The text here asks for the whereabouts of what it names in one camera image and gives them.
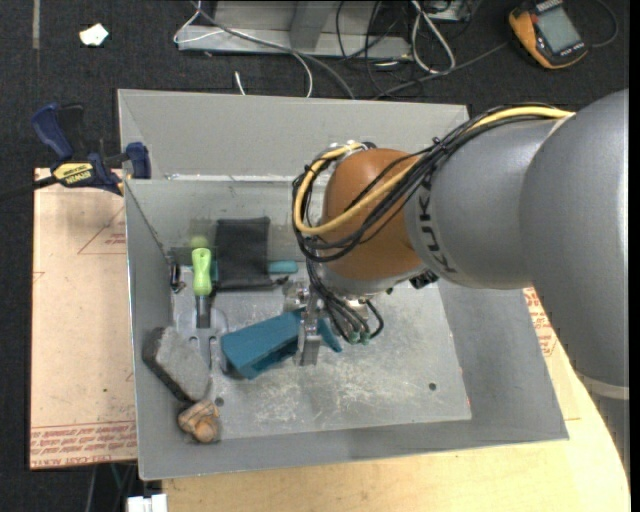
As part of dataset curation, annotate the dark grey cloth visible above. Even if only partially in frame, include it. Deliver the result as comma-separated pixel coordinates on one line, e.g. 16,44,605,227
214,217,275,291

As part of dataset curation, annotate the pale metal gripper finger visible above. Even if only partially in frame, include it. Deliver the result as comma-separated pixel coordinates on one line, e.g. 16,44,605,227
283,281,308,315
297,301,325,367

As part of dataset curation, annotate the grey metal bin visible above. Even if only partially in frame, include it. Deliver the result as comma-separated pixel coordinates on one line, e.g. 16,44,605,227
117,88,570,482

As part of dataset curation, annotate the tan toy figure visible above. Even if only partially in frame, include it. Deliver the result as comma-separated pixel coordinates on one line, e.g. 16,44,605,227
176,399,222,445

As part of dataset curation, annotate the lime green handled tool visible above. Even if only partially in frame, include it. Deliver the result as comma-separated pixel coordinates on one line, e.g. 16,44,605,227
191,246,217,330

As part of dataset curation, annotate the brown cardboard board, red print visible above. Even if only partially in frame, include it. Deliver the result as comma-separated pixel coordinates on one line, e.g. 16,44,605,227
29,167,560,471

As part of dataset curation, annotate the grey block with black base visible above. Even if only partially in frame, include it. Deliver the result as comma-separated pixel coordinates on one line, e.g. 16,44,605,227
141,326,212,403

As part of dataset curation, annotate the teal plastic block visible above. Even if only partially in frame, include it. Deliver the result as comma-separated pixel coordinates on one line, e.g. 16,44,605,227
220,307,344,380

